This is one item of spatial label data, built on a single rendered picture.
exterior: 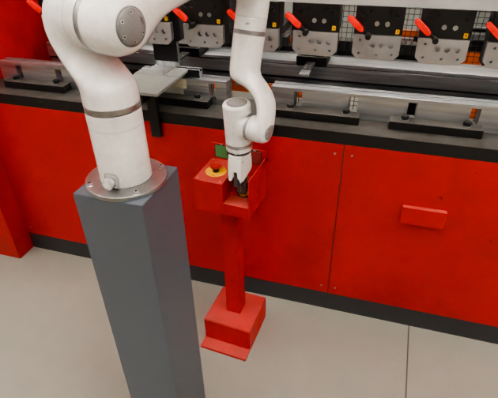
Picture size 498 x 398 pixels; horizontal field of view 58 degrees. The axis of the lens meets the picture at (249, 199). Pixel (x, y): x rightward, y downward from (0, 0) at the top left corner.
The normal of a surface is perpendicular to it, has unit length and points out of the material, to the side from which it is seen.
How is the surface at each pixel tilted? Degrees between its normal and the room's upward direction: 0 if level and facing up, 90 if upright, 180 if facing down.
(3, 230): 90
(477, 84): 90
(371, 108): 90
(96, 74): 29
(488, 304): 90
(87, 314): 0
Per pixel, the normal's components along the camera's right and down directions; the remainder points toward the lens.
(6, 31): 0.96, 0.15
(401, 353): -0.01, -0.82
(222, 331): -0.36, 0.53
